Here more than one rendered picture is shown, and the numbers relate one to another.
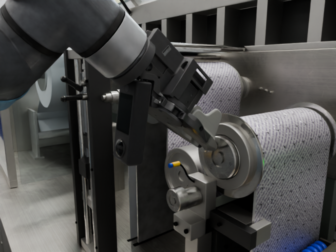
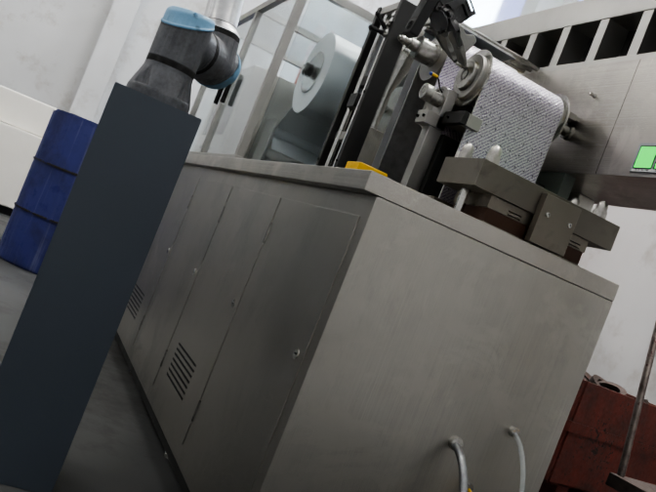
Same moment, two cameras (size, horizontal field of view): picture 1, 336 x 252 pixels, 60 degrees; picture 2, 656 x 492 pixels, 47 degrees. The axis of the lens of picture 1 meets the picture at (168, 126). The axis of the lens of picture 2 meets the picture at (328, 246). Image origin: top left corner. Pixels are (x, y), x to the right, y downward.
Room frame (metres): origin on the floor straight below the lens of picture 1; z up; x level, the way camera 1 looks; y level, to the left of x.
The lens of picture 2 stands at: (-1.32, -0.36, 0.72)
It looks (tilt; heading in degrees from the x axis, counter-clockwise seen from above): 1 degrees up; 13
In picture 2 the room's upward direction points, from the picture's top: 22 degrees clockwise
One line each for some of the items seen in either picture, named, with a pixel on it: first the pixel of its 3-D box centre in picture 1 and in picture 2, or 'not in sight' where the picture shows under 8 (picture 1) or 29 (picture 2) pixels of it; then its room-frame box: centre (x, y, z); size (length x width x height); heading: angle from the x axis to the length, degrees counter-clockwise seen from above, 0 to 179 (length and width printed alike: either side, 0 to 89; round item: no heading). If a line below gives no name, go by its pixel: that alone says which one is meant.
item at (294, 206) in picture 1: (291, 219); (503, 150); (0.51, -0.24, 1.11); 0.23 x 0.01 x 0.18; 126
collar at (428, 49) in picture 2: not in sight; (426, 51); (0.67, 0.07, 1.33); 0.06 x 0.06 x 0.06; 36
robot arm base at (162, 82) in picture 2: not in sight; (163, 84); (0.26, 0.53, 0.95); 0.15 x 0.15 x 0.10
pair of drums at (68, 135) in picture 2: not in sight; (91, 201); (3.20, 2.34, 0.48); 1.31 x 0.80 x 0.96; 29
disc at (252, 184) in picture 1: (227, 155); (471, 78); (0.48, -0.10, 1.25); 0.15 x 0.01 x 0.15; 36
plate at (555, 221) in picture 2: not in sight; (553, 225); (0.37, -0.40, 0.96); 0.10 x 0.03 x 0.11; 126
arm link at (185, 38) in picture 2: not in sight; (184, 38); (0.26, 0.52, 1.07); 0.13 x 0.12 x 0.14; 173
